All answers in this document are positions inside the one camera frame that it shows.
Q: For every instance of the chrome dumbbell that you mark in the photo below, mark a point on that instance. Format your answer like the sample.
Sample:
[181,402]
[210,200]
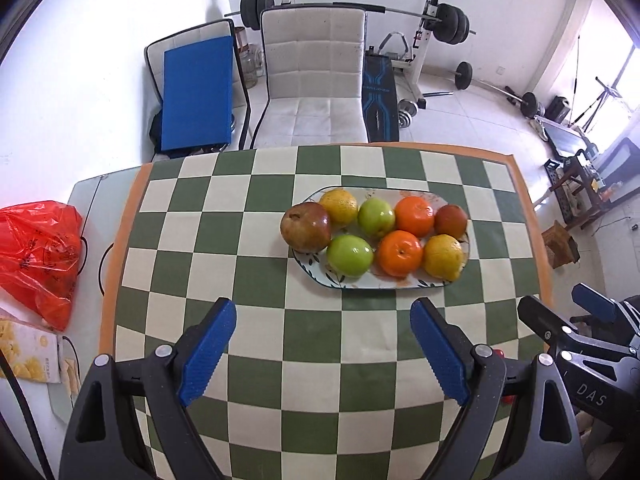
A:
[406,112]

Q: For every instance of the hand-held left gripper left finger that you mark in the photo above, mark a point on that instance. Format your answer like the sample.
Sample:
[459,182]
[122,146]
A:
[210,350]

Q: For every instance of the brown pomegranate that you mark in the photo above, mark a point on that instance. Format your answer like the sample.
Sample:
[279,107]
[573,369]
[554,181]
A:
[305,227]

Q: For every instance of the loose metal bar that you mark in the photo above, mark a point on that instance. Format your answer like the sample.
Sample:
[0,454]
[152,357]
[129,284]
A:
[437,94]

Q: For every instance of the orange tangerine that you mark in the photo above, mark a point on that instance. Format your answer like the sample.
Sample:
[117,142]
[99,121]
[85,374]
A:
[399,252]
[414,216]

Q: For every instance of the grey-framed dark panel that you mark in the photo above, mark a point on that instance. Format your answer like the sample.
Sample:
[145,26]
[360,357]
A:
[565,140]

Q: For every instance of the oval floral ceramic plate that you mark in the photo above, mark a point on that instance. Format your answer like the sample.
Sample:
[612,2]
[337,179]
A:
[312,260]

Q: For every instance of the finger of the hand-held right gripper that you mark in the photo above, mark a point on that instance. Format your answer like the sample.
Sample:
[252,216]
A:
[595,302]
[542,320]

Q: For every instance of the yellow lemon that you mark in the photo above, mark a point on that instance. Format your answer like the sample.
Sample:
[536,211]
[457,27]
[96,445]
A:
[444,256]
[340,206]

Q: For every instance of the black speaker box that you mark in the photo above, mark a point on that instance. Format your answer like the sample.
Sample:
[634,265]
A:
[557,109]

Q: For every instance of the green apple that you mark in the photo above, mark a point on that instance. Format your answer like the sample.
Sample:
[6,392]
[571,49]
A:
[376,216]
[350,255]

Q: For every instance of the black blue weight bench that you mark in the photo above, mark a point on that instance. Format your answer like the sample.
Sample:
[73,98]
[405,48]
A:
[380,105]

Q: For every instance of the small wooden stool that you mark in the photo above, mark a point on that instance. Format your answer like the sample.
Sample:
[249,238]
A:
[560,245]

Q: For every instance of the black tripod stand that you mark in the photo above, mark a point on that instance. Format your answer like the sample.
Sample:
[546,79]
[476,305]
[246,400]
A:
[605,92]

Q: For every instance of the glass jar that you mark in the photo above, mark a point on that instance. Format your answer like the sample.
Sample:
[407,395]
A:
[248,65]

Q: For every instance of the small reddish brown fruit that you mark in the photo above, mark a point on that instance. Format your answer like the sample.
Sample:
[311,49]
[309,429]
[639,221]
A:
[451,220]

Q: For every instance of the green white checkered table mat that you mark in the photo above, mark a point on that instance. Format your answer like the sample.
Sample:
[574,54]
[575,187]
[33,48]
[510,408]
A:
[325,360]

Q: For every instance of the white padded chair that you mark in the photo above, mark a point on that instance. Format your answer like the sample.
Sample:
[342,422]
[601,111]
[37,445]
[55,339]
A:
[310,75]

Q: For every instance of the yellow white snack box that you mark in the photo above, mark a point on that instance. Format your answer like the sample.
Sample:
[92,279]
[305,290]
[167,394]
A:
[30,355]

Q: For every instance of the barbell with black plates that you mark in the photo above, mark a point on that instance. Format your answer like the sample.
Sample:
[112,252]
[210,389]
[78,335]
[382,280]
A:
[452,22]

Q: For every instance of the black perforated metal rack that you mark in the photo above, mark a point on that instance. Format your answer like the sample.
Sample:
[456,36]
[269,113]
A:
[557,185]

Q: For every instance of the white barbell rack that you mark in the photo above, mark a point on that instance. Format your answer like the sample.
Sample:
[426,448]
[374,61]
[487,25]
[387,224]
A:
[419,55]

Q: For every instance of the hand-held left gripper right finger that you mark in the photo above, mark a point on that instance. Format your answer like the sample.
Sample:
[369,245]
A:
[440,355]

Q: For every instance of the blue padded chair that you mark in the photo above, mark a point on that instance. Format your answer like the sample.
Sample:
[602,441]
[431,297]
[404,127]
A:
[197,95]

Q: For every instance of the small barbell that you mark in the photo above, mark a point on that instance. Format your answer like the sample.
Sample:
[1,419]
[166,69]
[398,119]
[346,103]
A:
[464,75]

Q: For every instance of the red plastic bag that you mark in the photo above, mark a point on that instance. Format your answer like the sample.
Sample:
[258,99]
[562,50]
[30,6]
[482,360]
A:
[40,255]

